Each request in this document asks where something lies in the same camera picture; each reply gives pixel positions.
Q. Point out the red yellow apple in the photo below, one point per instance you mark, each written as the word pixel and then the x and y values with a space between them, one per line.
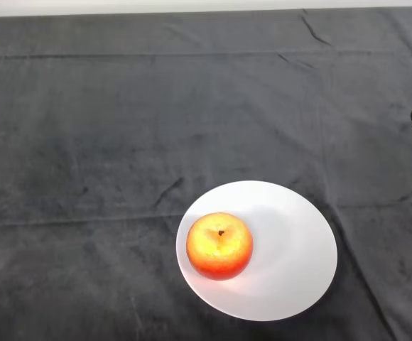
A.
pixel 219 247

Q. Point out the white round plate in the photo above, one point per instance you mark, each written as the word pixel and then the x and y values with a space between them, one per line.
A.
pixel 284 255

